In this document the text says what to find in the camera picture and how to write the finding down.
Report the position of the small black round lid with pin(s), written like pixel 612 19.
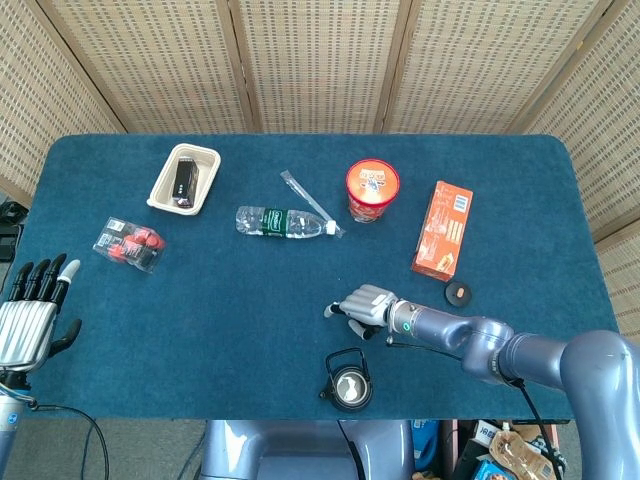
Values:
pixel 459 295

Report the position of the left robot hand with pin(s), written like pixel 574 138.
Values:
pixel 22 330

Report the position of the blue packet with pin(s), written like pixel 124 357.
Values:
pixel 425 442

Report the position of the black cast iron teapot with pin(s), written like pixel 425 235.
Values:
pixel 350 390

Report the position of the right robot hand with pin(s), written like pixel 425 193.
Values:
pixel 367 302

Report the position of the small blue box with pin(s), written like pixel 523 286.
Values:
pixel 487 471

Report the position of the clear plastic water bottle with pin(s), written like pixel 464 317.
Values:
pixel 272 222

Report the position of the red instant noodle cup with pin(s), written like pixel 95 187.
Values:
pixel 372 185

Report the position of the black equipment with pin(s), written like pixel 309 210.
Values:
pixel 7 235

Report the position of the plastic wrapped straw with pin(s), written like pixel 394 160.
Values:
pixel 300 187

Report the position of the woven folding screen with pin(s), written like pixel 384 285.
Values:
pixel 320 60

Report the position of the white blue carton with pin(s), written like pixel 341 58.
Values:
pixel 487 430

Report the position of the blue table mat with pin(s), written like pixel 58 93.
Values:
pixel 225 310

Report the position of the clear box with red parts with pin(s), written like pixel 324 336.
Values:
pixel 130 245

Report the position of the brown snack bag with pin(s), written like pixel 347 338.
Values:
pixel 510 450

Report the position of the orange carton box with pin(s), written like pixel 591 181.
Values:
pixel 442 230

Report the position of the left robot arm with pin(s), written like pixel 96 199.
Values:
pixel 7 430

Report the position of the beige paper tray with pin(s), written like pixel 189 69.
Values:
pixel 210 170

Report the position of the grey robot torso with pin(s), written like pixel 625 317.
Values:
pixel 300 450

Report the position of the white and black packaged item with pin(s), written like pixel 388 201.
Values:
pixel 542 462

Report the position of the small black box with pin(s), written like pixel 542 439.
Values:
pixel 184 182

